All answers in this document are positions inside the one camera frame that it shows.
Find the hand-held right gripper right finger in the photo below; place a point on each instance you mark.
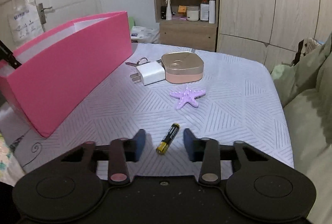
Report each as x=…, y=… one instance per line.
x=188, y=142

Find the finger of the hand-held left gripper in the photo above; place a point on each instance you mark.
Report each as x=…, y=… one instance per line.
x=9, y=56

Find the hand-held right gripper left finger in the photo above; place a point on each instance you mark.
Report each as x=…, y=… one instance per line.
x=140, y=141

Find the black and yellow battery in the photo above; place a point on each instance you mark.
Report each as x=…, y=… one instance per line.
x=168, y=137

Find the purple starfish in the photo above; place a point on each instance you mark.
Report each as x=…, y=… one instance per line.
x=186, y=96

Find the pink cardboard box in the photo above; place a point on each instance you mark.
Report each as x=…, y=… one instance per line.
x=64, y=70

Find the white square tray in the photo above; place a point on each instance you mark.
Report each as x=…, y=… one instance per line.
x=150, y=72

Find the pink and gold case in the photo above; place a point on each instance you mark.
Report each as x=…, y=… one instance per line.
x=181, y=70

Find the metal keys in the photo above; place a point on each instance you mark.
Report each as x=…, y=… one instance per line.
x=140, y=61

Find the white printed tote bag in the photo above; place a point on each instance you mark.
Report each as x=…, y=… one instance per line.
x=23, y=24

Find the white patterned bedsheet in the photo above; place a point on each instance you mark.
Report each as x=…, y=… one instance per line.
x=233, y=109

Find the floral quilt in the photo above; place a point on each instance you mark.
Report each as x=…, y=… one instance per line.
x=9, y=161

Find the wooden shelf cabinet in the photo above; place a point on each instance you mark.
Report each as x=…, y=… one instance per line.
x=186, y=34

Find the toilet paper pack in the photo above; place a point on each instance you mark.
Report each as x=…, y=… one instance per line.
x=145, y=33

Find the green folding board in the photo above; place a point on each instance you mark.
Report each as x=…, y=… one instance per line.
x=131, y=22

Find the green blanket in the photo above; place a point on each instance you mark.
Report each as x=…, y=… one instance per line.
x=306, y=109

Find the pink pads stack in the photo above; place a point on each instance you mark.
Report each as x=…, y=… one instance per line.
x=179, y=17

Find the white jar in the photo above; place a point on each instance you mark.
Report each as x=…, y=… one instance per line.
x=192, y=14

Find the black small container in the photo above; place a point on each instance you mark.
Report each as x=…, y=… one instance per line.
x=163, y=13

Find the red capped white bottle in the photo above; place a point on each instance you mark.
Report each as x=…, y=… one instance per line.
x=204, y=12

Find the tall white bottle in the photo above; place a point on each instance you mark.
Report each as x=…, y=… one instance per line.
x=212, y=12

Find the small orange box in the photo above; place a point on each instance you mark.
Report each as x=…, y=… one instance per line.
x=182, y=9

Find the white spray bottle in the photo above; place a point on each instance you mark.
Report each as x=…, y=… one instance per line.
x=168, y=11

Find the geometric patterned bag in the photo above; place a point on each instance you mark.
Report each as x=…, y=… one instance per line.
x=313, y=47

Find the light wooden wardrobe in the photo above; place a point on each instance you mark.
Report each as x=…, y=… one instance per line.
x=285, y=5

